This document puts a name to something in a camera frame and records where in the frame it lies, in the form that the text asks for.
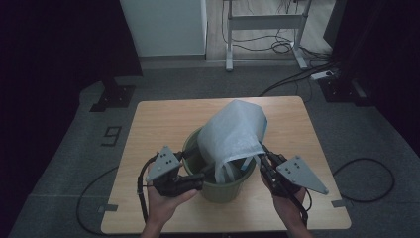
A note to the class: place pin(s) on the green plastic trash bin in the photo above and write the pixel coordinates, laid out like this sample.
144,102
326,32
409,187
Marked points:
228,193

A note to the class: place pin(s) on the black curtain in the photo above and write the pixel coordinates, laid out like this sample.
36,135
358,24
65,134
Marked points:
389,49
49,49

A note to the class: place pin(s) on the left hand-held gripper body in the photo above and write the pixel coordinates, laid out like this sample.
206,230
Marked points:
163,165

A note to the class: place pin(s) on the white power strip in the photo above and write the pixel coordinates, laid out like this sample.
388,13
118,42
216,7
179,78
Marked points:
322,75

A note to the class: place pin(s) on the white cabinet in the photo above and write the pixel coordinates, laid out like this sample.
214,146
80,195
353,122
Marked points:
165,26

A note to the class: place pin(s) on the grey tape piece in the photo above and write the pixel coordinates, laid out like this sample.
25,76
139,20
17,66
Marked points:
338,203
108,208

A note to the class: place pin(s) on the black stand base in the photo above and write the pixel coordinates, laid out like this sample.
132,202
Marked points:
114,95
343,91

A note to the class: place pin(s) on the white plastic bag blue band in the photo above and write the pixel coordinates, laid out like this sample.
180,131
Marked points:
231,132

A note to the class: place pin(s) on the person's right hand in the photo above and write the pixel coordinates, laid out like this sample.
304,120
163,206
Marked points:
290,211

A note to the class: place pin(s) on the person's left hand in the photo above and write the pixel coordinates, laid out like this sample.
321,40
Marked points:
161,208

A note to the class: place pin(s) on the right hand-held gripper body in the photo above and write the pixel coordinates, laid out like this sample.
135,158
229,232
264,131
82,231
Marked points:
297,172

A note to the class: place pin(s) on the white metal desk frame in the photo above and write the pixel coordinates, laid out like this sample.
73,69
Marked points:
264,21

